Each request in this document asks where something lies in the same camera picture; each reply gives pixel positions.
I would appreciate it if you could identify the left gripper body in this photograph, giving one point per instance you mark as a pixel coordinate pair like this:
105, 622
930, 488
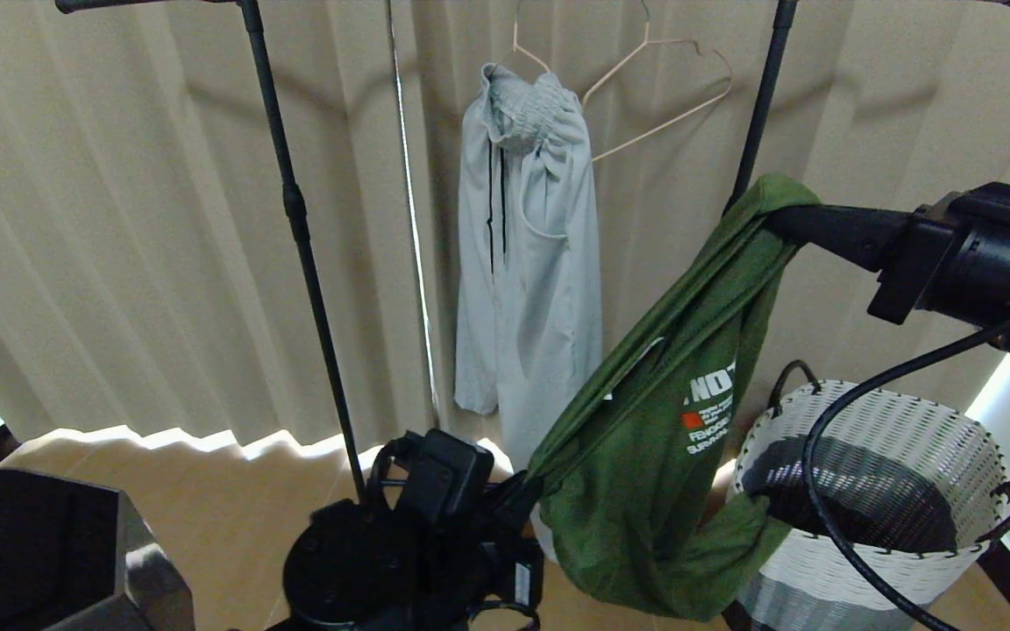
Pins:
518, 561

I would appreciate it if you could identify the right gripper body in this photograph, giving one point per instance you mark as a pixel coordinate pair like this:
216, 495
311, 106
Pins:
978, 272

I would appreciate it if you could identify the green printed shirt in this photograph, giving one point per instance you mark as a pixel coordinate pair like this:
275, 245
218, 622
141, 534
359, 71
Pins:
645, 491

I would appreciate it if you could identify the pale grey shorts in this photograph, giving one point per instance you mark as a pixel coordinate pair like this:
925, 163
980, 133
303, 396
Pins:
531, 289

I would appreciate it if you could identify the pink clothes hanger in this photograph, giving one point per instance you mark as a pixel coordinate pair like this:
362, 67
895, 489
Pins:
529, 54
663, 124

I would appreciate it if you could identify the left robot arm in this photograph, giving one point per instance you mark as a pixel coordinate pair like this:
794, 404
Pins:
347, 570

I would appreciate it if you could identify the white laundry basket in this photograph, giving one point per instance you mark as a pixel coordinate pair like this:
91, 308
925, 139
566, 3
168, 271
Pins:
908, 412

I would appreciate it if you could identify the black clothes rack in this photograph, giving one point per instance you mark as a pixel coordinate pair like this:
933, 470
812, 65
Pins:
299, 219

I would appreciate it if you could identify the beige curtain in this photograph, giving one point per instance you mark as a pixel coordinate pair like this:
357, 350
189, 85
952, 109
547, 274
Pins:
119, 219

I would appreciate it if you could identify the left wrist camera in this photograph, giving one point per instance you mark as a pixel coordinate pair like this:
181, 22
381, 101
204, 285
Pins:
448, 473

